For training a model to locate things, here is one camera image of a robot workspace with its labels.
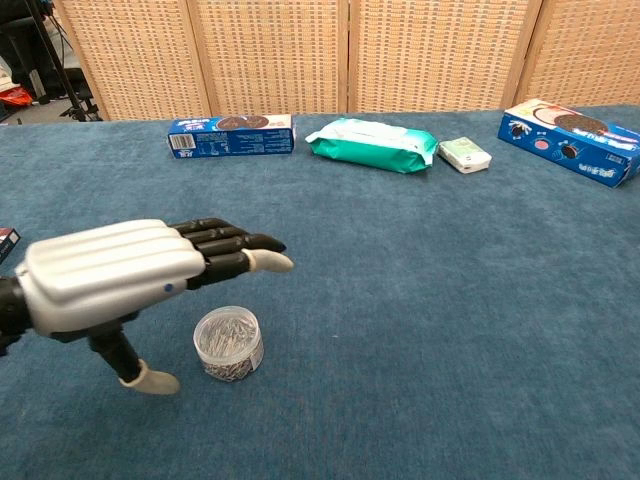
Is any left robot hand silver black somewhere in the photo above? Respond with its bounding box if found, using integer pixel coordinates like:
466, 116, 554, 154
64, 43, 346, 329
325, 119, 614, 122
14, 217, 295, 396

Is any transparent round paper clip container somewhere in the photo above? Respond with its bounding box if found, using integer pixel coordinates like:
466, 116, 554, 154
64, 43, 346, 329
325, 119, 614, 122
193, 305, 265, 384

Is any wide blue pink Oreo box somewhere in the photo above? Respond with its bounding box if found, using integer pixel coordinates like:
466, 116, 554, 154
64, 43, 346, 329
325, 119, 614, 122
497, 98, 640, 190

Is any black tripod stand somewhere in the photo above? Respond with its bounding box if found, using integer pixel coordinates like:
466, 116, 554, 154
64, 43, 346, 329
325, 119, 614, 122
27, 0, 104, 122

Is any teal wet wipes pack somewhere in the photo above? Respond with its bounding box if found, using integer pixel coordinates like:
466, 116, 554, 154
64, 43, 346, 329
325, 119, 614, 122
304, 117, 440, 175

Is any narrow blue Oreo cookie box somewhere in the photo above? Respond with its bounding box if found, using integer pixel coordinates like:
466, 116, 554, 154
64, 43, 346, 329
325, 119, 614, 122
167, 113, 295, 160

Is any orange bag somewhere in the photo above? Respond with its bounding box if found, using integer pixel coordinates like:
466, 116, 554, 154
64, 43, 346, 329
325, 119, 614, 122
0, 87, 34, 108

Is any black red card box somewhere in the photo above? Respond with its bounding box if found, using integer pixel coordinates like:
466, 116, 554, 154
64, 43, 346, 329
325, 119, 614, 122
0, 227, 22, 266

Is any wooden woven folding screen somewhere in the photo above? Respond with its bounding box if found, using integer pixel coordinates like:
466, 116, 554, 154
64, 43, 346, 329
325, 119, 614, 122
52, 0, 640, 121

